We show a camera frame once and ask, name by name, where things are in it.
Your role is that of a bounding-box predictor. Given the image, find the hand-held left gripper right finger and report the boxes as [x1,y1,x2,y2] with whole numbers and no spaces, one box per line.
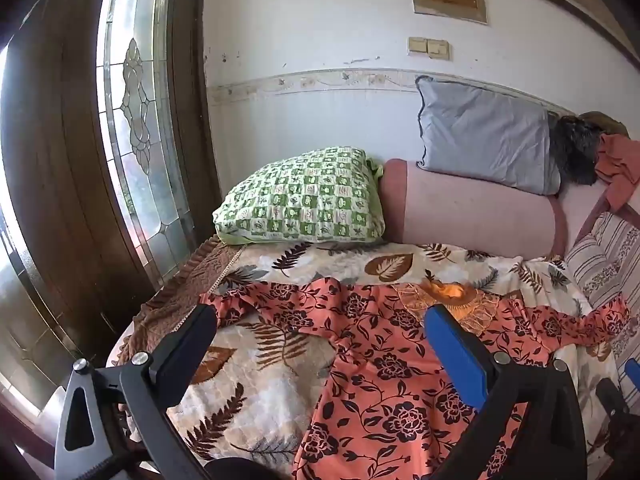
[424,303,589,480]

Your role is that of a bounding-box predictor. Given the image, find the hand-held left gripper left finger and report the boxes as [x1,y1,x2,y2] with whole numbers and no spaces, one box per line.
[52,304,221,480]

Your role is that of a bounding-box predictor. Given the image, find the orange floral garment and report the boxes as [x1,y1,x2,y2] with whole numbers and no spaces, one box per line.
[199,280,631,480]

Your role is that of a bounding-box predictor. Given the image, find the leaf print blanket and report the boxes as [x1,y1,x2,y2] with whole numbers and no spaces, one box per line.
[107,240,626,480]

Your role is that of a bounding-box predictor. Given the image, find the striped cushion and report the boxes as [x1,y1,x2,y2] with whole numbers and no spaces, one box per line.
[565,212,640,361]

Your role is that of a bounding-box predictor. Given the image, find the pink bolster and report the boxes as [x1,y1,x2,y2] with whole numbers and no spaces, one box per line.
[378,158,568,259]

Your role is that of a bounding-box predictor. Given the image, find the green checked pillow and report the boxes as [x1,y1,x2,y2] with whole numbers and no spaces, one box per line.
[212,146,386,247]

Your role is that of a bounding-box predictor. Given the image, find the stained glass door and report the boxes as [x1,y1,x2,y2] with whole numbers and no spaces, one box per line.
[0,0,222,391]

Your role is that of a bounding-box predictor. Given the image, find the rust orange cloth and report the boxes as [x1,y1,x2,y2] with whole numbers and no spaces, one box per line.
[595,134,640,211]

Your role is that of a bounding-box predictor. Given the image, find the grey pillow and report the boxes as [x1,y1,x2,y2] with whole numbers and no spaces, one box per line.
[415,75,563,197]

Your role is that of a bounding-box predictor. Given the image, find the dark furry cloth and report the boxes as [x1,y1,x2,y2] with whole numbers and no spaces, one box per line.
[547,115,608,188]

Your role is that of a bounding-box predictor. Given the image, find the stained glass window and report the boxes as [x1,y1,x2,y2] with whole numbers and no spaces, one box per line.
[96,0,198,261]

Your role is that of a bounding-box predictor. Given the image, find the tan cap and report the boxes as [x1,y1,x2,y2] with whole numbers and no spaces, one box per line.
[580,111,631,137]

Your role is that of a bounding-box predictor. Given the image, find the light switch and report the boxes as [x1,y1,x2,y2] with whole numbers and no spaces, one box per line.
[407,36,451,61]

